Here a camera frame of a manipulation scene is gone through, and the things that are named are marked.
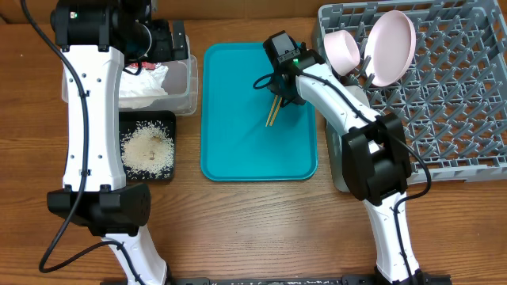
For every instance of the black plastic tray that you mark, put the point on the black plastic tray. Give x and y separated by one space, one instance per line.
128 119

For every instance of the white rice pile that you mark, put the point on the white rice pile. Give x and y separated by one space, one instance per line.
147 151

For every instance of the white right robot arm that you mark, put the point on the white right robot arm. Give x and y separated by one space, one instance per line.
375 158

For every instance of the teal plastic tray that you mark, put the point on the teal plastic tray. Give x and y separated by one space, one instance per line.
235 143

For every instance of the pink round plate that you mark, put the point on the pink round plate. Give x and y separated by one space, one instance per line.
391 47

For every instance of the clear plastic bin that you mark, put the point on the clear plastic bin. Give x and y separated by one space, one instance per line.
181 82

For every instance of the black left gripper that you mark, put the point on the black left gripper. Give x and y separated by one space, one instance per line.
165 51

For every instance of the grey dishwasher rack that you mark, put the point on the grey dishwasher rack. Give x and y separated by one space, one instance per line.
452 99

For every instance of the pink small bowl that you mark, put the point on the pink small bowl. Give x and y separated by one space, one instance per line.
341 51

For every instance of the white napkin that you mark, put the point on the white napkin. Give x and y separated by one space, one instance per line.
139 91

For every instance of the red snack wrapper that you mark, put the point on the red snack wrapper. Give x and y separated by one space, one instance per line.
145 65

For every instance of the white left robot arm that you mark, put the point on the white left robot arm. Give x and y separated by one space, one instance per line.
95 41

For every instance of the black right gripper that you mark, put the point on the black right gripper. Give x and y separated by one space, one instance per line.
295 99

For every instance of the grey-green bowl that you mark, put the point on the grey-green bowl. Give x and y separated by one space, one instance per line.
359 94

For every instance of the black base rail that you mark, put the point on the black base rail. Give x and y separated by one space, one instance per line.
426 279

